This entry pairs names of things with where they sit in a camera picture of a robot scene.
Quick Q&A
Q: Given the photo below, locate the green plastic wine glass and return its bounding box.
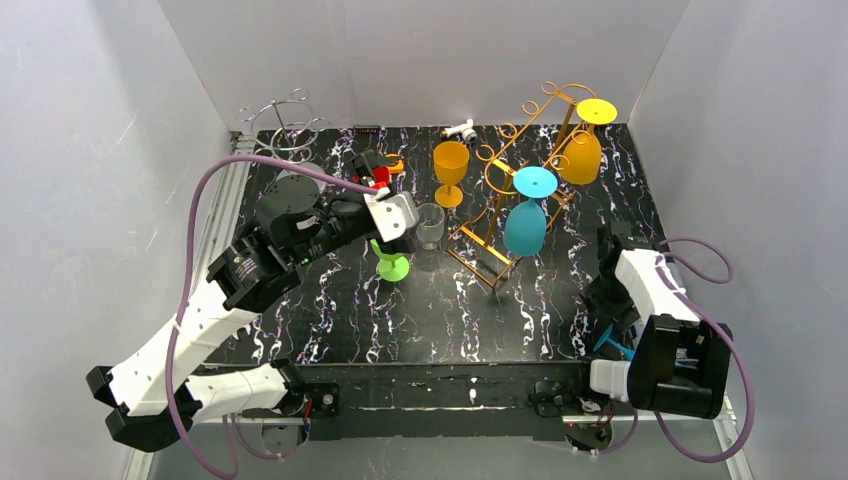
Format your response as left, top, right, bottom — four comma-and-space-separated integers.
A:
370, 239, 410, 282

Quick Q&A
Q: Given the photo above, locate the teal wine glass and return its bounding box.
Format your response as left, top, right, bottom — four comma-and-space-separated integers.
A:
503, 166, 558, 257

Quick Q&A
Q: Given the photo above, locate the gold wire glass rack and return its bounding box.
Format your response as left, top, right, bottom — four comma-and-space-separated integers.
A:
447, 81, 618, 290

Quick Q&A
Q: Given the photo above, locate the orange wine glass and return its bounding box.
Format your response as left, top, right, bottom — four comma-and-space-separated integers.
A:
433, 141, 470, 208
557, 98, 618, 185

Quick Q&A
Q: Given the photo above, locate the blue wine glass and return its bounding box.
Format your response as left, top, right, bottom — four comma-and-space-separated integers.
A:
592, 324, 635, 361

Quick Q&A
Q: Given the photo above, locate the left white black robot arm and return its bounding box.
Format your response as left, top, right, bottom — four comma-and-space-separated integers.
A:
86, 150, 416, 452

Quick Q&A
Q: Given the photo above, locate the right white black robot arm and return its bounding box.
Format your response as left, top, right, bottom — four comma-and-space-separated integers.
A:
580, 221, 731, 419

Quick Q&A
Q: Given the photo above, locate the red plastic wine glass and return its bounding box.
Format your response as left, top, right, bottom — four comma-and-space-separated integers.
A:
373, 166, 391, 189

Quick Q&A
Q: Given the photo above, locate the silver round glass rack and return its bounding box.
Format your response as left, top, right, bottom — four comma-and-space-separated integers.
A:
237, 88, 330, 173

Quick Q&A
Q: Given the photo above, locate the clear glass tumbler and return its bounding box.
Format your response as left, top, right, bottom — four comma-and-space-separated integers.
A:
416, 203, 446, 251

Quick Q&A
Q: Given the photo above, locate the white small fitting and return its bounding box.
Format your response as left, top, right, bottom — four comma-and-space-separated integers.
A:
439, 118, 478, 144

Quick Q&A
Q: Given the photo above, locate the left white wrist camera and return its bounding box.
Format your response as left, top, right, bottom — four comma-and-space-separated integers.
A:
364, 189, 420, 242

